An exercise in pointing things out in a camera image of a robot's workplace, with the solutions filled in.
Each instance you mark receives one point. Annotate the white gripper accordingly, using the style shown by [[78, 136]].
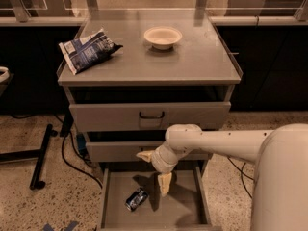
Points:
[[159, 162]]

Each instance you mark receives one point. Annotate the blue tape cross on floor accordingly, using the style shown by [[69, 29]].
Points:
[[60, 226]]

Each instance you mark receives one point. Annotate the black metal floor stand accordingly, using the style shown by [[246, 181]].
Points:
[[36, 154]]

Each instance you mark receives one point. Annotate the grey drawer cabinet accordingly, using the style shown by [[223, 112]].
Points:
[[196, 69]]

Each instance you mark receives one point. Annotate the grey middle drawer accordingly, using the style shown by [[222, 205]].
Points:
[[119, 151]]

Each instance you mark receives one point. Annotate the grey top drawer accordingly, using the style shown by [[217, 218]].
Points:
[[148, 116]]

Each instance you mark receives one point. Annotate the grey open bottom drawer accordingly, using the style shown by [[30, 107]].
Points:
[[184, 208]]

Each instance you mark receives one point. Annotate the white object at left edge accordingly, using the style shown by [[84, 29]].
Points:
[[4, 74]]

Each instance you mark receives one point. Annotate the blue pepsi can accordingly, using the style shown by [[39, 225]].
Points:
[[136, 199]]

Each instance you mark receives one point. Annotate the blue white chip bag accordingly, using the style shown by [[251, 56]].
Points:
[[83, 53]]

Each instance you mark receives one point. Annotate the white paper bowl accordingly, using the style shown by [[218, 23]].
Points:
[[162, 37]]

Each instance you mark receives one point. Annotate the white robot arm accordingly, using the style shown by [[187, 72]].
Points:
[[280, 159]]

